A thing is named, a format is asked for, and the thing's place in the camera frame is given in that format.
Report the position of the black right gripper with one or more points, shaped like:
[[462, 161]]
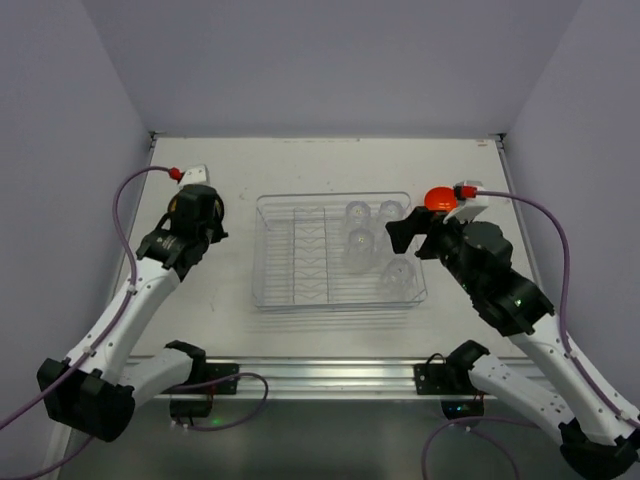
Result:
[[432, 236]]

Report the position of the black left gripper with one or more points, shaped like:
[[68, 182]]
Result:
[[216, 220]]

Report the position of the orange plastic bowl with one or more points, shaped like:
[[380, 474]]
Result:
[[440, 199]]

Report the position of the clear glass cup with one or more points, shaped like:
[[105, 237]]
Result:
[[359, 251], [397, 281], [357, 215], [390, 211]]

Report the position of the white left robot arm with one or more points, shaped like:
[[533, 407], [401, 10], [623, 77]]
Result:
[[92, 389]]

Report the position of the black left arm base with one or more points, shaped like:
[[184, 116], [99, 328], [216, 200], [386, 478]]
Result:
[[217, 371]]

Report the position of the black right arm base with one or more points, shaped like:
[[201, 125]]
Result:
[[430, 376]]

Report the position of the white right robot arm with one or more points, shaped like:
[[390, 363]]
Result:
[[596, 441]]

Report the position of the clear plastic dish rack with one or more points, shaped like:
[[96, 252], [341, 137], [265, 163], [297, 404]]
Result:
[[298, 254]]

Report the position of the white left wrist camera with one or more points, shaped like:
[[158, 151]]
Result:
[[195, 175]]

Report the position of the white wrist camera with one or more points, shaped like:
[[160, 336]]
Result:
[[195, 175], [469, 202]]

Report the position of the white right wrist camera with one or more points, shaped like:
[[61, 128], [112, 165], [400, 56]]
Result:
[[469, 202]]

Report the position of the aluminium mounting rail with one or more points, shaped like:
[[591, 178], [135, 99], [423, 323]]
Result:
[[332, 378]]

